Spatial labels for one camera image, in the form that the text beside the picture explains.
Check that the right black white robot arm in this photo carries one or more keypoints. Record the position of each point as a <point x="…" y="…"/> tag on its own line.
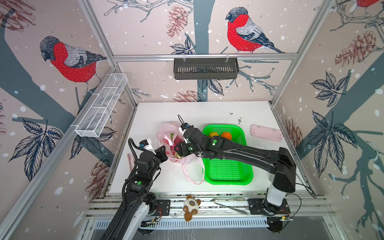
<point x="279" y="163"/>

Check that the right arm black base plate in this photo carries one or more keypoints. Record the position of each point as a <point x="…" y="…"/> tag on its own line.
<point x="260" y="206"/>

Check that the yellow mango fruit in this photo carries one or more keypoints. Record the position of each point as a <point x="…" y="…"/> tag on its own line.
<point x="213" y="134"/>

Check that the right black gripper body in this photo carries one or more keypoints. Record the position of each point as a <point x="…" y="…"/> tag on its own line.
<point x="182" y="148"/>

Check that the metal tongs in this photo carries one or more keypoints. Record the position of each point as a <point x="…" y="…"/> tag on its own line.
<point x="220" y="202"/>

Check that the brown white plush toy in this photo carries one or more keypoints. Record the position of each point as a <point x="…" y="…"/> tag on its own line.
<point x="191" y="207"/>

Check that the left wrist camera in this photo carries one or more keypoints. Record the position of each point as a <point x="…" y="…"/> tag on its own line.
<point x="147" y="145"/>

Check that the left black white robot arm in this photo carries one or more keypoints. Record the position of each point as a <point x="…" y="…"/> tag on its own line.
<point x="137" y="200"/>

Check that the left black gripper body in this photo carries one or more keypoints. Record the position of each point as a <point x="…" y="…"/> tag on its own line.
<point x="156" y="163"/>

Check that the pink plastic bag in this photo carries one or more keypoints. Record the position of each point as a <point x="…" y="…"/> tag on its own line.
<point x="169" y="136"/>

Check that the black hanging wire basket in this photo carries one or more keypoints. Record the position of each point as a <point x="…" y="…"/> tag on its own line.
<point x="206" y="69"/>

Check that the orange fruit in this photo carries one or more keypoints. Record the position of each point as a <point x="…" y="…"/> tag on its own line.
<point x="227" y="135"/>

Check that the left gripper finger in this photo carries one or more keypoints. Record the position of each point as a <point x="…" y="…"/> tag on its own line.
<point x="160" y="150"/>
<point x="163" y="158"/>

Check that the green plastic basket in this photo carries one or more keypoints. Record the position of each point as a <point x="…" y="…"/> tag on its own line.
<point x="227" y="172"/>

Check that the white wire mesh shelf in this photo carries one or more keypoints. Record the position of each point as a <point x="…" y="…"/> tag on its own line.
<point x="99" y="112"/>

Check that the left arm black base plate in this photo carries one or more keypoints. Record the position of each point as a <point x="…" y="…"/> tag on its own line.
<point x="162" y="208"/>

